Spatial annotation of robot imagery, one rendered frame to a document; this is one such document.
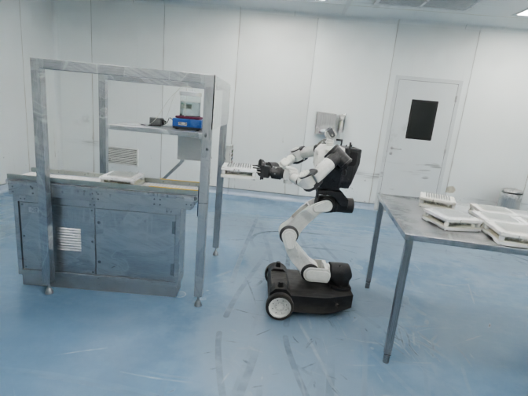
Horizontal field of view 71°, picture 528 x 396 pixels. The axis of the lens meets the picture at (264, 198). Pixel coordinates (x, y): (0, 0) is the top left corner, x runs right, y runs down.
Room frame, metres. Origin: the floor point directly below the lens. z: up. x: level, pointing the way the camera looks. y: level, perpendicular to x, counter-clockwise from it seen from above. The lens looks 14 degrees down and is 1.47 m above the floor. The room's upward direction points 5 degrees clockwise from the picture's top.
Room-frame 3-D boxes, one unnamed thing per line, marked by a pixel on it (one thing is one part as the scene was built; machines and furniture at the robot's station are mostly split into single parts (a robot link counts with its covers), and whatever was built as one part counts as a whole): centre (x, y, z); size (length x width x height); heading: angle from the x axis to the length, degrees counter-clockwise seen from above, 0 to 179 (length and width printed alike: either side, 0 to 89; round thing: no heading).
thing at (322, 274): (2.67, -0.45, 0.28); 0.21 x 0.20 x 0.13; 92
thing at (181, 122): (2.68, 0.58, 1.32); 0.21 x 0.20 x 0.09; 1
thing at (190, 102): (2.67, 0.58, 1.45); 0.15 x 0.15 x 0.19
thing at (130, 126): (2.62, 0.76, 1.25); 0.62 x 0.38 x 0.04; 91
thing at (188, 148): (2.77, 0.56, 1.14); 0.22 x 0.11 x 0.20; 91
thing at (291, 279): (2.67, -0.42, 0.19); 0.64 x 0.52 x 0.33; 92
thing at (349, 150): (2.67, -0.49, 1.12); 0.34 x 0.30 x 0.36; 2
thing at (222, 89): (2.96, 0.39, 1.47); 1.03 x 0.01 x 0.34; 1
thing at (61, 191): (2.63, 1.14, 0.77); 1.30 x 0.29 x 0.10; 91
